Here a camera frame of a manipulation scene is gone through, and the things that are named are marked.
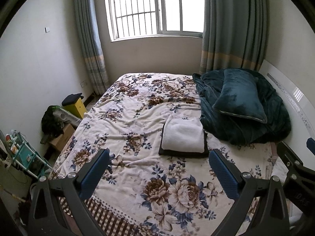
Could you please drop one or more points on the wide grey-green curtain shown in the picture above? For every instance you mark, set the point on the wide grey-green curtain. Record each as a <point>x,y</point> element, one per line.
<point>228,29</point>

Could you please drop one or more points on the white floor appliance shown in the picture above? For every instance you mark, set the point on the white floor appliance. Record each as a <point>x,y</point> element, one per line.
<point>66,116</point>

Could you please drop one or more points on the black folded garment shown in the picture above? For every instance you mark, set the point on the black folded garment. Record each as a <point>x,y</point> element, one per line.
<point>182,154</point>

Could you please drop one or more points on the floral bed blanket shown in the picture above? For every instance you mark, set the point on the floral bed blanket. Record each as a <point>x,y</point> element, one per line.
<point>137,108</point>

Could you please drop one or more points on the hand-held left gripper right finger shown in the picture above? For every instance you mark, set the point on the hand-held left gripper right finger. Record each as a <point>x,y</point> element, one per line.
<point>224,174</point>

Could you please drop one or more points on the dark teal plush pillow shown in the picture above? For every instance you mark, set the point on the dark teal plush pillow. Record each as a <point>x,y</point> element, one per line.
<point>238,98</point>

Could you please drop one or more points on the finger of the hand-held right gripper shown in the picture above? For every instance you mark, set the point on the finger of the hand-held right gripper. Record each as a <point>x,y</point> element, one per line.
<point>311,145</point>
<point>289,157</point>

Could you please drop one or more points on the cardboard box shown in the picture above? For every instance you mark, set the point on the cardboard box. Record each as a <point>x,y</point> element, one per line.
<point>61,140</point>

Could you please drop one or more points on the barred window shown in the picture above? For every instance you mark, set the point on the barred window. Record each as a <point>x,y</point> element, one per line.
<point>137,9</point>

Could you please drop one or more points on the dark teal plush duvet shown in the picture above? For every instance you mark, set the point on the dark teal plush duvet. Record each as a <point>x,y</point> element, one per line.
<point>275,118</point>

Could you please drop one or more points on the pink bed sheet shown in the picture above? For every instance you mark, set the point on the pink bed sheet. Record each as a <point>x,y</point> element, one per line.
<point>273,152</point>

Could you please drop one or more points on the white knit sweater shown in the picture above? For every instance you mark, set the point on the white knit sweater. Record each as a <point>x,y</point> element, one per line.
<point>182,135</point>

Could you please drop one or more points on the white bed headboard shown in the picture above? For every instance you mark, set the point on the white bed headboard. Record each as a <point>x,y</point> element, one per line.
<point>295,108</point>

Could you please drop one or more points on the stack of white folded clothes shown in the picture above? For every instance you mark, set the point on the stack of white folded clothes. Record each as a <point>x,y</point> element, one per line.
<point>279,169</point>

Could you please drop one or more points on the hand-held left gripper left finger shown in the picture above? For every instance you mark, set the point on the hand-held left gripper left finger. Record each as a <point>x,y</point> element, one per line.
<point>93,174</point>

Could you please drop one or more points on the dark green cloth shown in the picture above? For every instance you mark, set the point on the dark green cloth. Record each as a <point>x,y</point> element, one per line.
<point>50,120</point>

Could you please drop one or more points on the narrow grey-green curtain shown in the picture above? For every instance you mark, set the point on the narrow grey-green curtain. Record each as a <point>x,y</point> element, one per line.
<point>91,41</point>

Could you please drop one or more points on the yellow stool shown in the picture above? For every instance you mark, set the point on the yellow stool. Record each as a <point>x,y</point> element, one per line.
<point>78,108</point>

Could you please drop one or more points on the wall socket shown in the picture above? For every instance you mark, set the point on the wall socket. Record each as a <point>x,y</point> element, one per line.
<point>84,83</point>

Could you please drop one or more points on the teal storage rack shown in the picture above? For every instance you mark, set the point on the teal storage rack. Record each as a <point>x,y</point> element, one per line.
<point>24,152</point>

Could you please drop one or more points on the black remote control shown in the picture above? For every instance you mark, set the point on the black remote control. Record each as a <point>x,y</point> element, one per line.
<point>45,139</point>

